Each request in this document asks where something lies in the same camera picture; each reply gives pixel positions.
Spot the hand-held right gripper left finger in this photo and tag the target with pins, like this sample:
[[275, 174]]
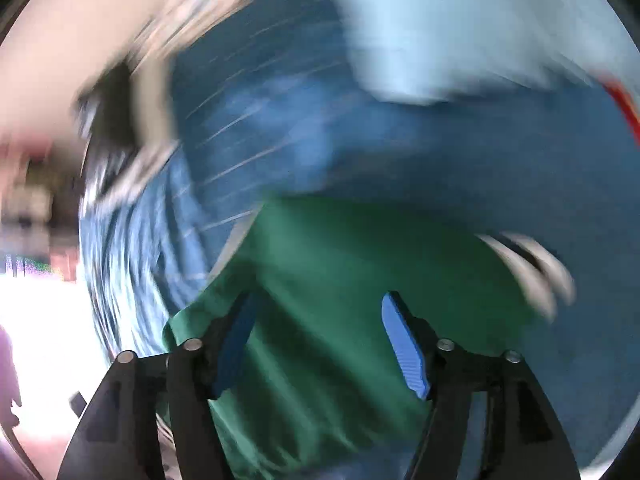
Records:
[[237, 347]]

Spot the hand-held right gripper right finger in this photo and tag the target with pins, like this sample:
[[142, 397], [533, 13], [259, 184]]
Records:
[[405, 347]]

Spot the green and cream varsity jacket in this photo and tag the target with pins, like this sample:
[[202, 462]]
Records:
[[325, 270]]

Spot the clothes rack full of clothes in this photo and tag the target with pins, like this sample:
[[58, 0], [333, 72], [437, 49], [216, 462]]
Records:
[[35, 200]]

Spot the blue striped bed sheet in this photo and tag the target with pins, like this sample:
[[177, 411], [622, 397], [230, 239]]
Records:
[[300, 150]]

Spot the black leather jacket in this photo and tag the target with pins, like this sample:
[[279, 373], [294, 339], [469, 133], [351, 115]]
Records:
[[115, 120]]

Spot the red cloth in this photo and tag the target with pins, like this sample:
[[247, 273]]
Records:
[[625, 110]]

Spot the light blue duvet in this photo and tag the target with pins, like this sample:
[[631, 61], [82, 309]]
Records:
[[450, 25]]

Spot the plaid checked blanket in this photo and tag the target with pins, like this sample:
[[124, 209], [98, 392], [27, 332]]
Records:
[[215, 5]]

